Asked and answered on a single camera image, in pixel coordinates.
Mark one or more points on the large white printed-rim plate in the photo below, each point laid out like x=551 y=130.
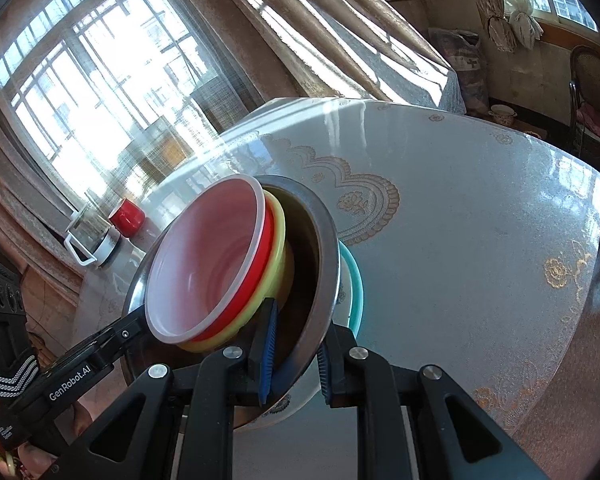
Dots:
x=300 y=400

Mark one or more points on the beige patterned curtain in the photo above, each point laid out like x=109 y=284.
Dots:
x=330 y=35
x=25 y=225

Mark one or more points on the small white pot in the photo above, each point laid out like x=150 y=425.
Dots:
x=502 y=115

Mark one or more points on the glass electric kettle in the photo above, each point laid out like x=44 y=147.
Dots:
x=92 y=240

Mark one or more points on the large grid window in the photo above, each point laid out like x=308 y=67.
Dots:
x=55 y=60

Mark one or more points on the teal plastic plate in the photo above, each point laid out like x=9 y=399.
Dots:
x=356 y=290

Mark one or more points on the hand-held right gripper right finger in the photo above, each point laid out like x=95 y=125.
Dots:
x=322 y=372

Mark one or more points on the yellow plastic bowl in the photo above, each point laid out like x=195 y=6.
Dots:
x=277 y=260

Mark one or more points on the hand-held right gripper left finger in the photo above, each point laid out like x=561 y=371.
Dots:
x=267 y=355

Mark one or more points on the floral fabric bag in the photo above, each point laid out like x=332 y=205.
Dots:
x=462 y=70

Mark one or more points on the person's left forearm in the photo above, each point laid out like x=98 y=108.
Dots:
x=15 y=375

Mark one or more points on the stainless steel bowl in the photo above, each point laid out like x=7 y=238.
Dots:
x=312 y=270

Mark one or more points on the round-back wooden chair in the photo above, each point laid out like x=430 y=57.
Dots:
x=592 y=85

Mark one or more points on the red plastic bowl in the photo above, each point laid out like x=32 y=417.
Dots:
x=205 y=255

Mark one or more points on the red mug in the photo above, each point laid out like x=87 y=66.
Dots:
x=127 y=217

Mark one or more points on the tied beige curtain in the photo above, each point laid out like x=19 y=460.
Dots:
x=505 y=15

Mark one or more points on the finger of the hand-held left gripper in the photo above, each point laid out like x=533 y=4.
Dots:
x=122 y=332

